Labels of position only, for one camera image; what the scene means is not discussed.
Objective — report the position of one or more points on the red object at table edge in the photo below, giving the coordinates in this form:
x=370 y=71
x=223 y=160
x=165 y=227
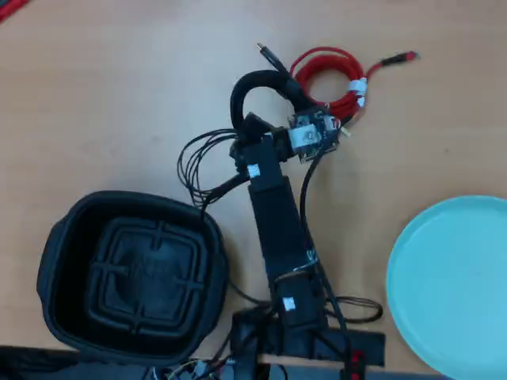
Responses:
x=10 y=8

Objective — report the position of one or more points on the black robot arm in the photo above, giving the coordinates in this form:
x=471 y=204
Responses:
x=277 y=221

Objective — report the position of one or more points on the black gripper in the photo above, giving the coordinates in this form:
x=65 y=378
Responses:
x=282 y=143

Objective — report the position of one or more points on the black square bowl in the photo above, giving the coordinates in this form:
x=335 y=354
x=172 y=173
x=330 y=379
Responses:
x=130 y=273

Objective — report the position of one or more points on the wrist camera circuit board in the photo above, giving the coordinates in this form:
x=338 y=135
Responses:
x=313 y=136

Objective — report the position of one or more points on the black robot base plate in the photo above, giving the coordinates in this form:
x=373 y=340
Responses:
x=356 y=346

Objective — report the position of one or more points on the dark fabric bag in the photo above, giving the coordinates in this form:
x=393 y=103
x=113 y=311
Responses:
x=59 y=366

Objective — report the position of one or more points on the light blue plate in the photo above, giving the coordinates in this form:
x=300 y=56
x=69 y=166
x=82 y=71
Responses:
x=455 y=285

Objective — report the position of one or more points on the red and black clamp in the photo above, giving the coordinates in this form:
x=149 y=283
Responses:
x=354 y=364

